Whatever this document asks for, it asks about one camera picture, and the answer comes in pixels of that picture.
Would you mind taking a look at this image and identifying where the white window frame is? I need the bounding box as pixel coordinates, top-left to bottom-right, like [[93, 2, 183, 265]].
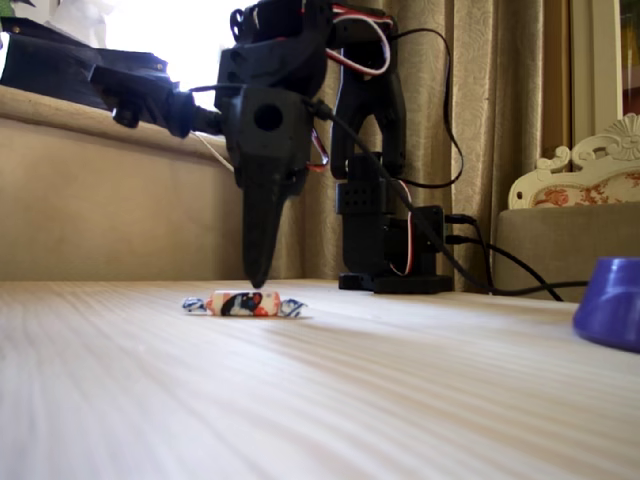
[[569, 0, 627, 147]]

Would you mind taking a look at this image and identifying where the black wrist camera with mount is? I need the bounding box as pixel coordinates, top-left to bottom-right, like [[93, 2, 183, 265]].
[[88, 62, 225, 141]]

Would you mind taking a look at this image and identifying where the candy with blue ends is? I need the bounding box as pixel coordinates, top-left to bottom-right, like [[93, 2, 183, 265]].
[[180, 288, 309, 320]]

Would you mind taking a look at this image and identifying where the white cord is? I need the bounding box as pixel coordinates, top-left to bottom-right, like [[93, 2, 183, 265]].
[[196, 131, 234, 172]]

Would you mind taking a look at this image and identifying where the white ornate floral chair back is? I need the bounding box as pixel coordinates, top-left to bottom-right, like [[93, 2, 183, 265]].
[[507, 112, 640, 210]]

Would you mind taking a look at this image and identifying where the black fabric bag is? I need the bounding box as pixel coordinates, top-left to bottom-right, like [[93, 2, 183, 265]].
[[0, 17, 182, 129]]

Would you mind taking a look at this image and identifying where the grey upholstered seat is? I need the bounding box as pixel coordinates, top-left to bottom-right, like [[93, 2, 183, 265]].
[[491, 199, 640, 301]]

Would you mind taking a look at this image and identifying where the beige patterned curtain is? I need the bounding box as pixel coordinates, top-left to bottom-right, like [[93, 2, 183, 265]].
[[262, 0, 572, 295]]

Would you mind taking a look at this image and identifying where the beige upholstered sofa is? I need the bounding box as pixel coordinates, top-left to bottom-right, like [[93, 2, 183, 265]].
[[0, 84, 264, 282]]

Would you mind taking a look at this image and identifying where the black plugged cable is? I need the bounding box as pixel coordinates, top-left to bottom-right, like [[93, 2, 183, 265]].
[[444, 233, 565, 303], [443, 213, 496, 294]]

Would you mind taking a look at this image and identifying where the purple plastic bowl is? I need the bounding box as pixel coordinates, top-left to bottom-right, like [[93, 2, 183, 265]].
[[571, 256, 640, 355]]

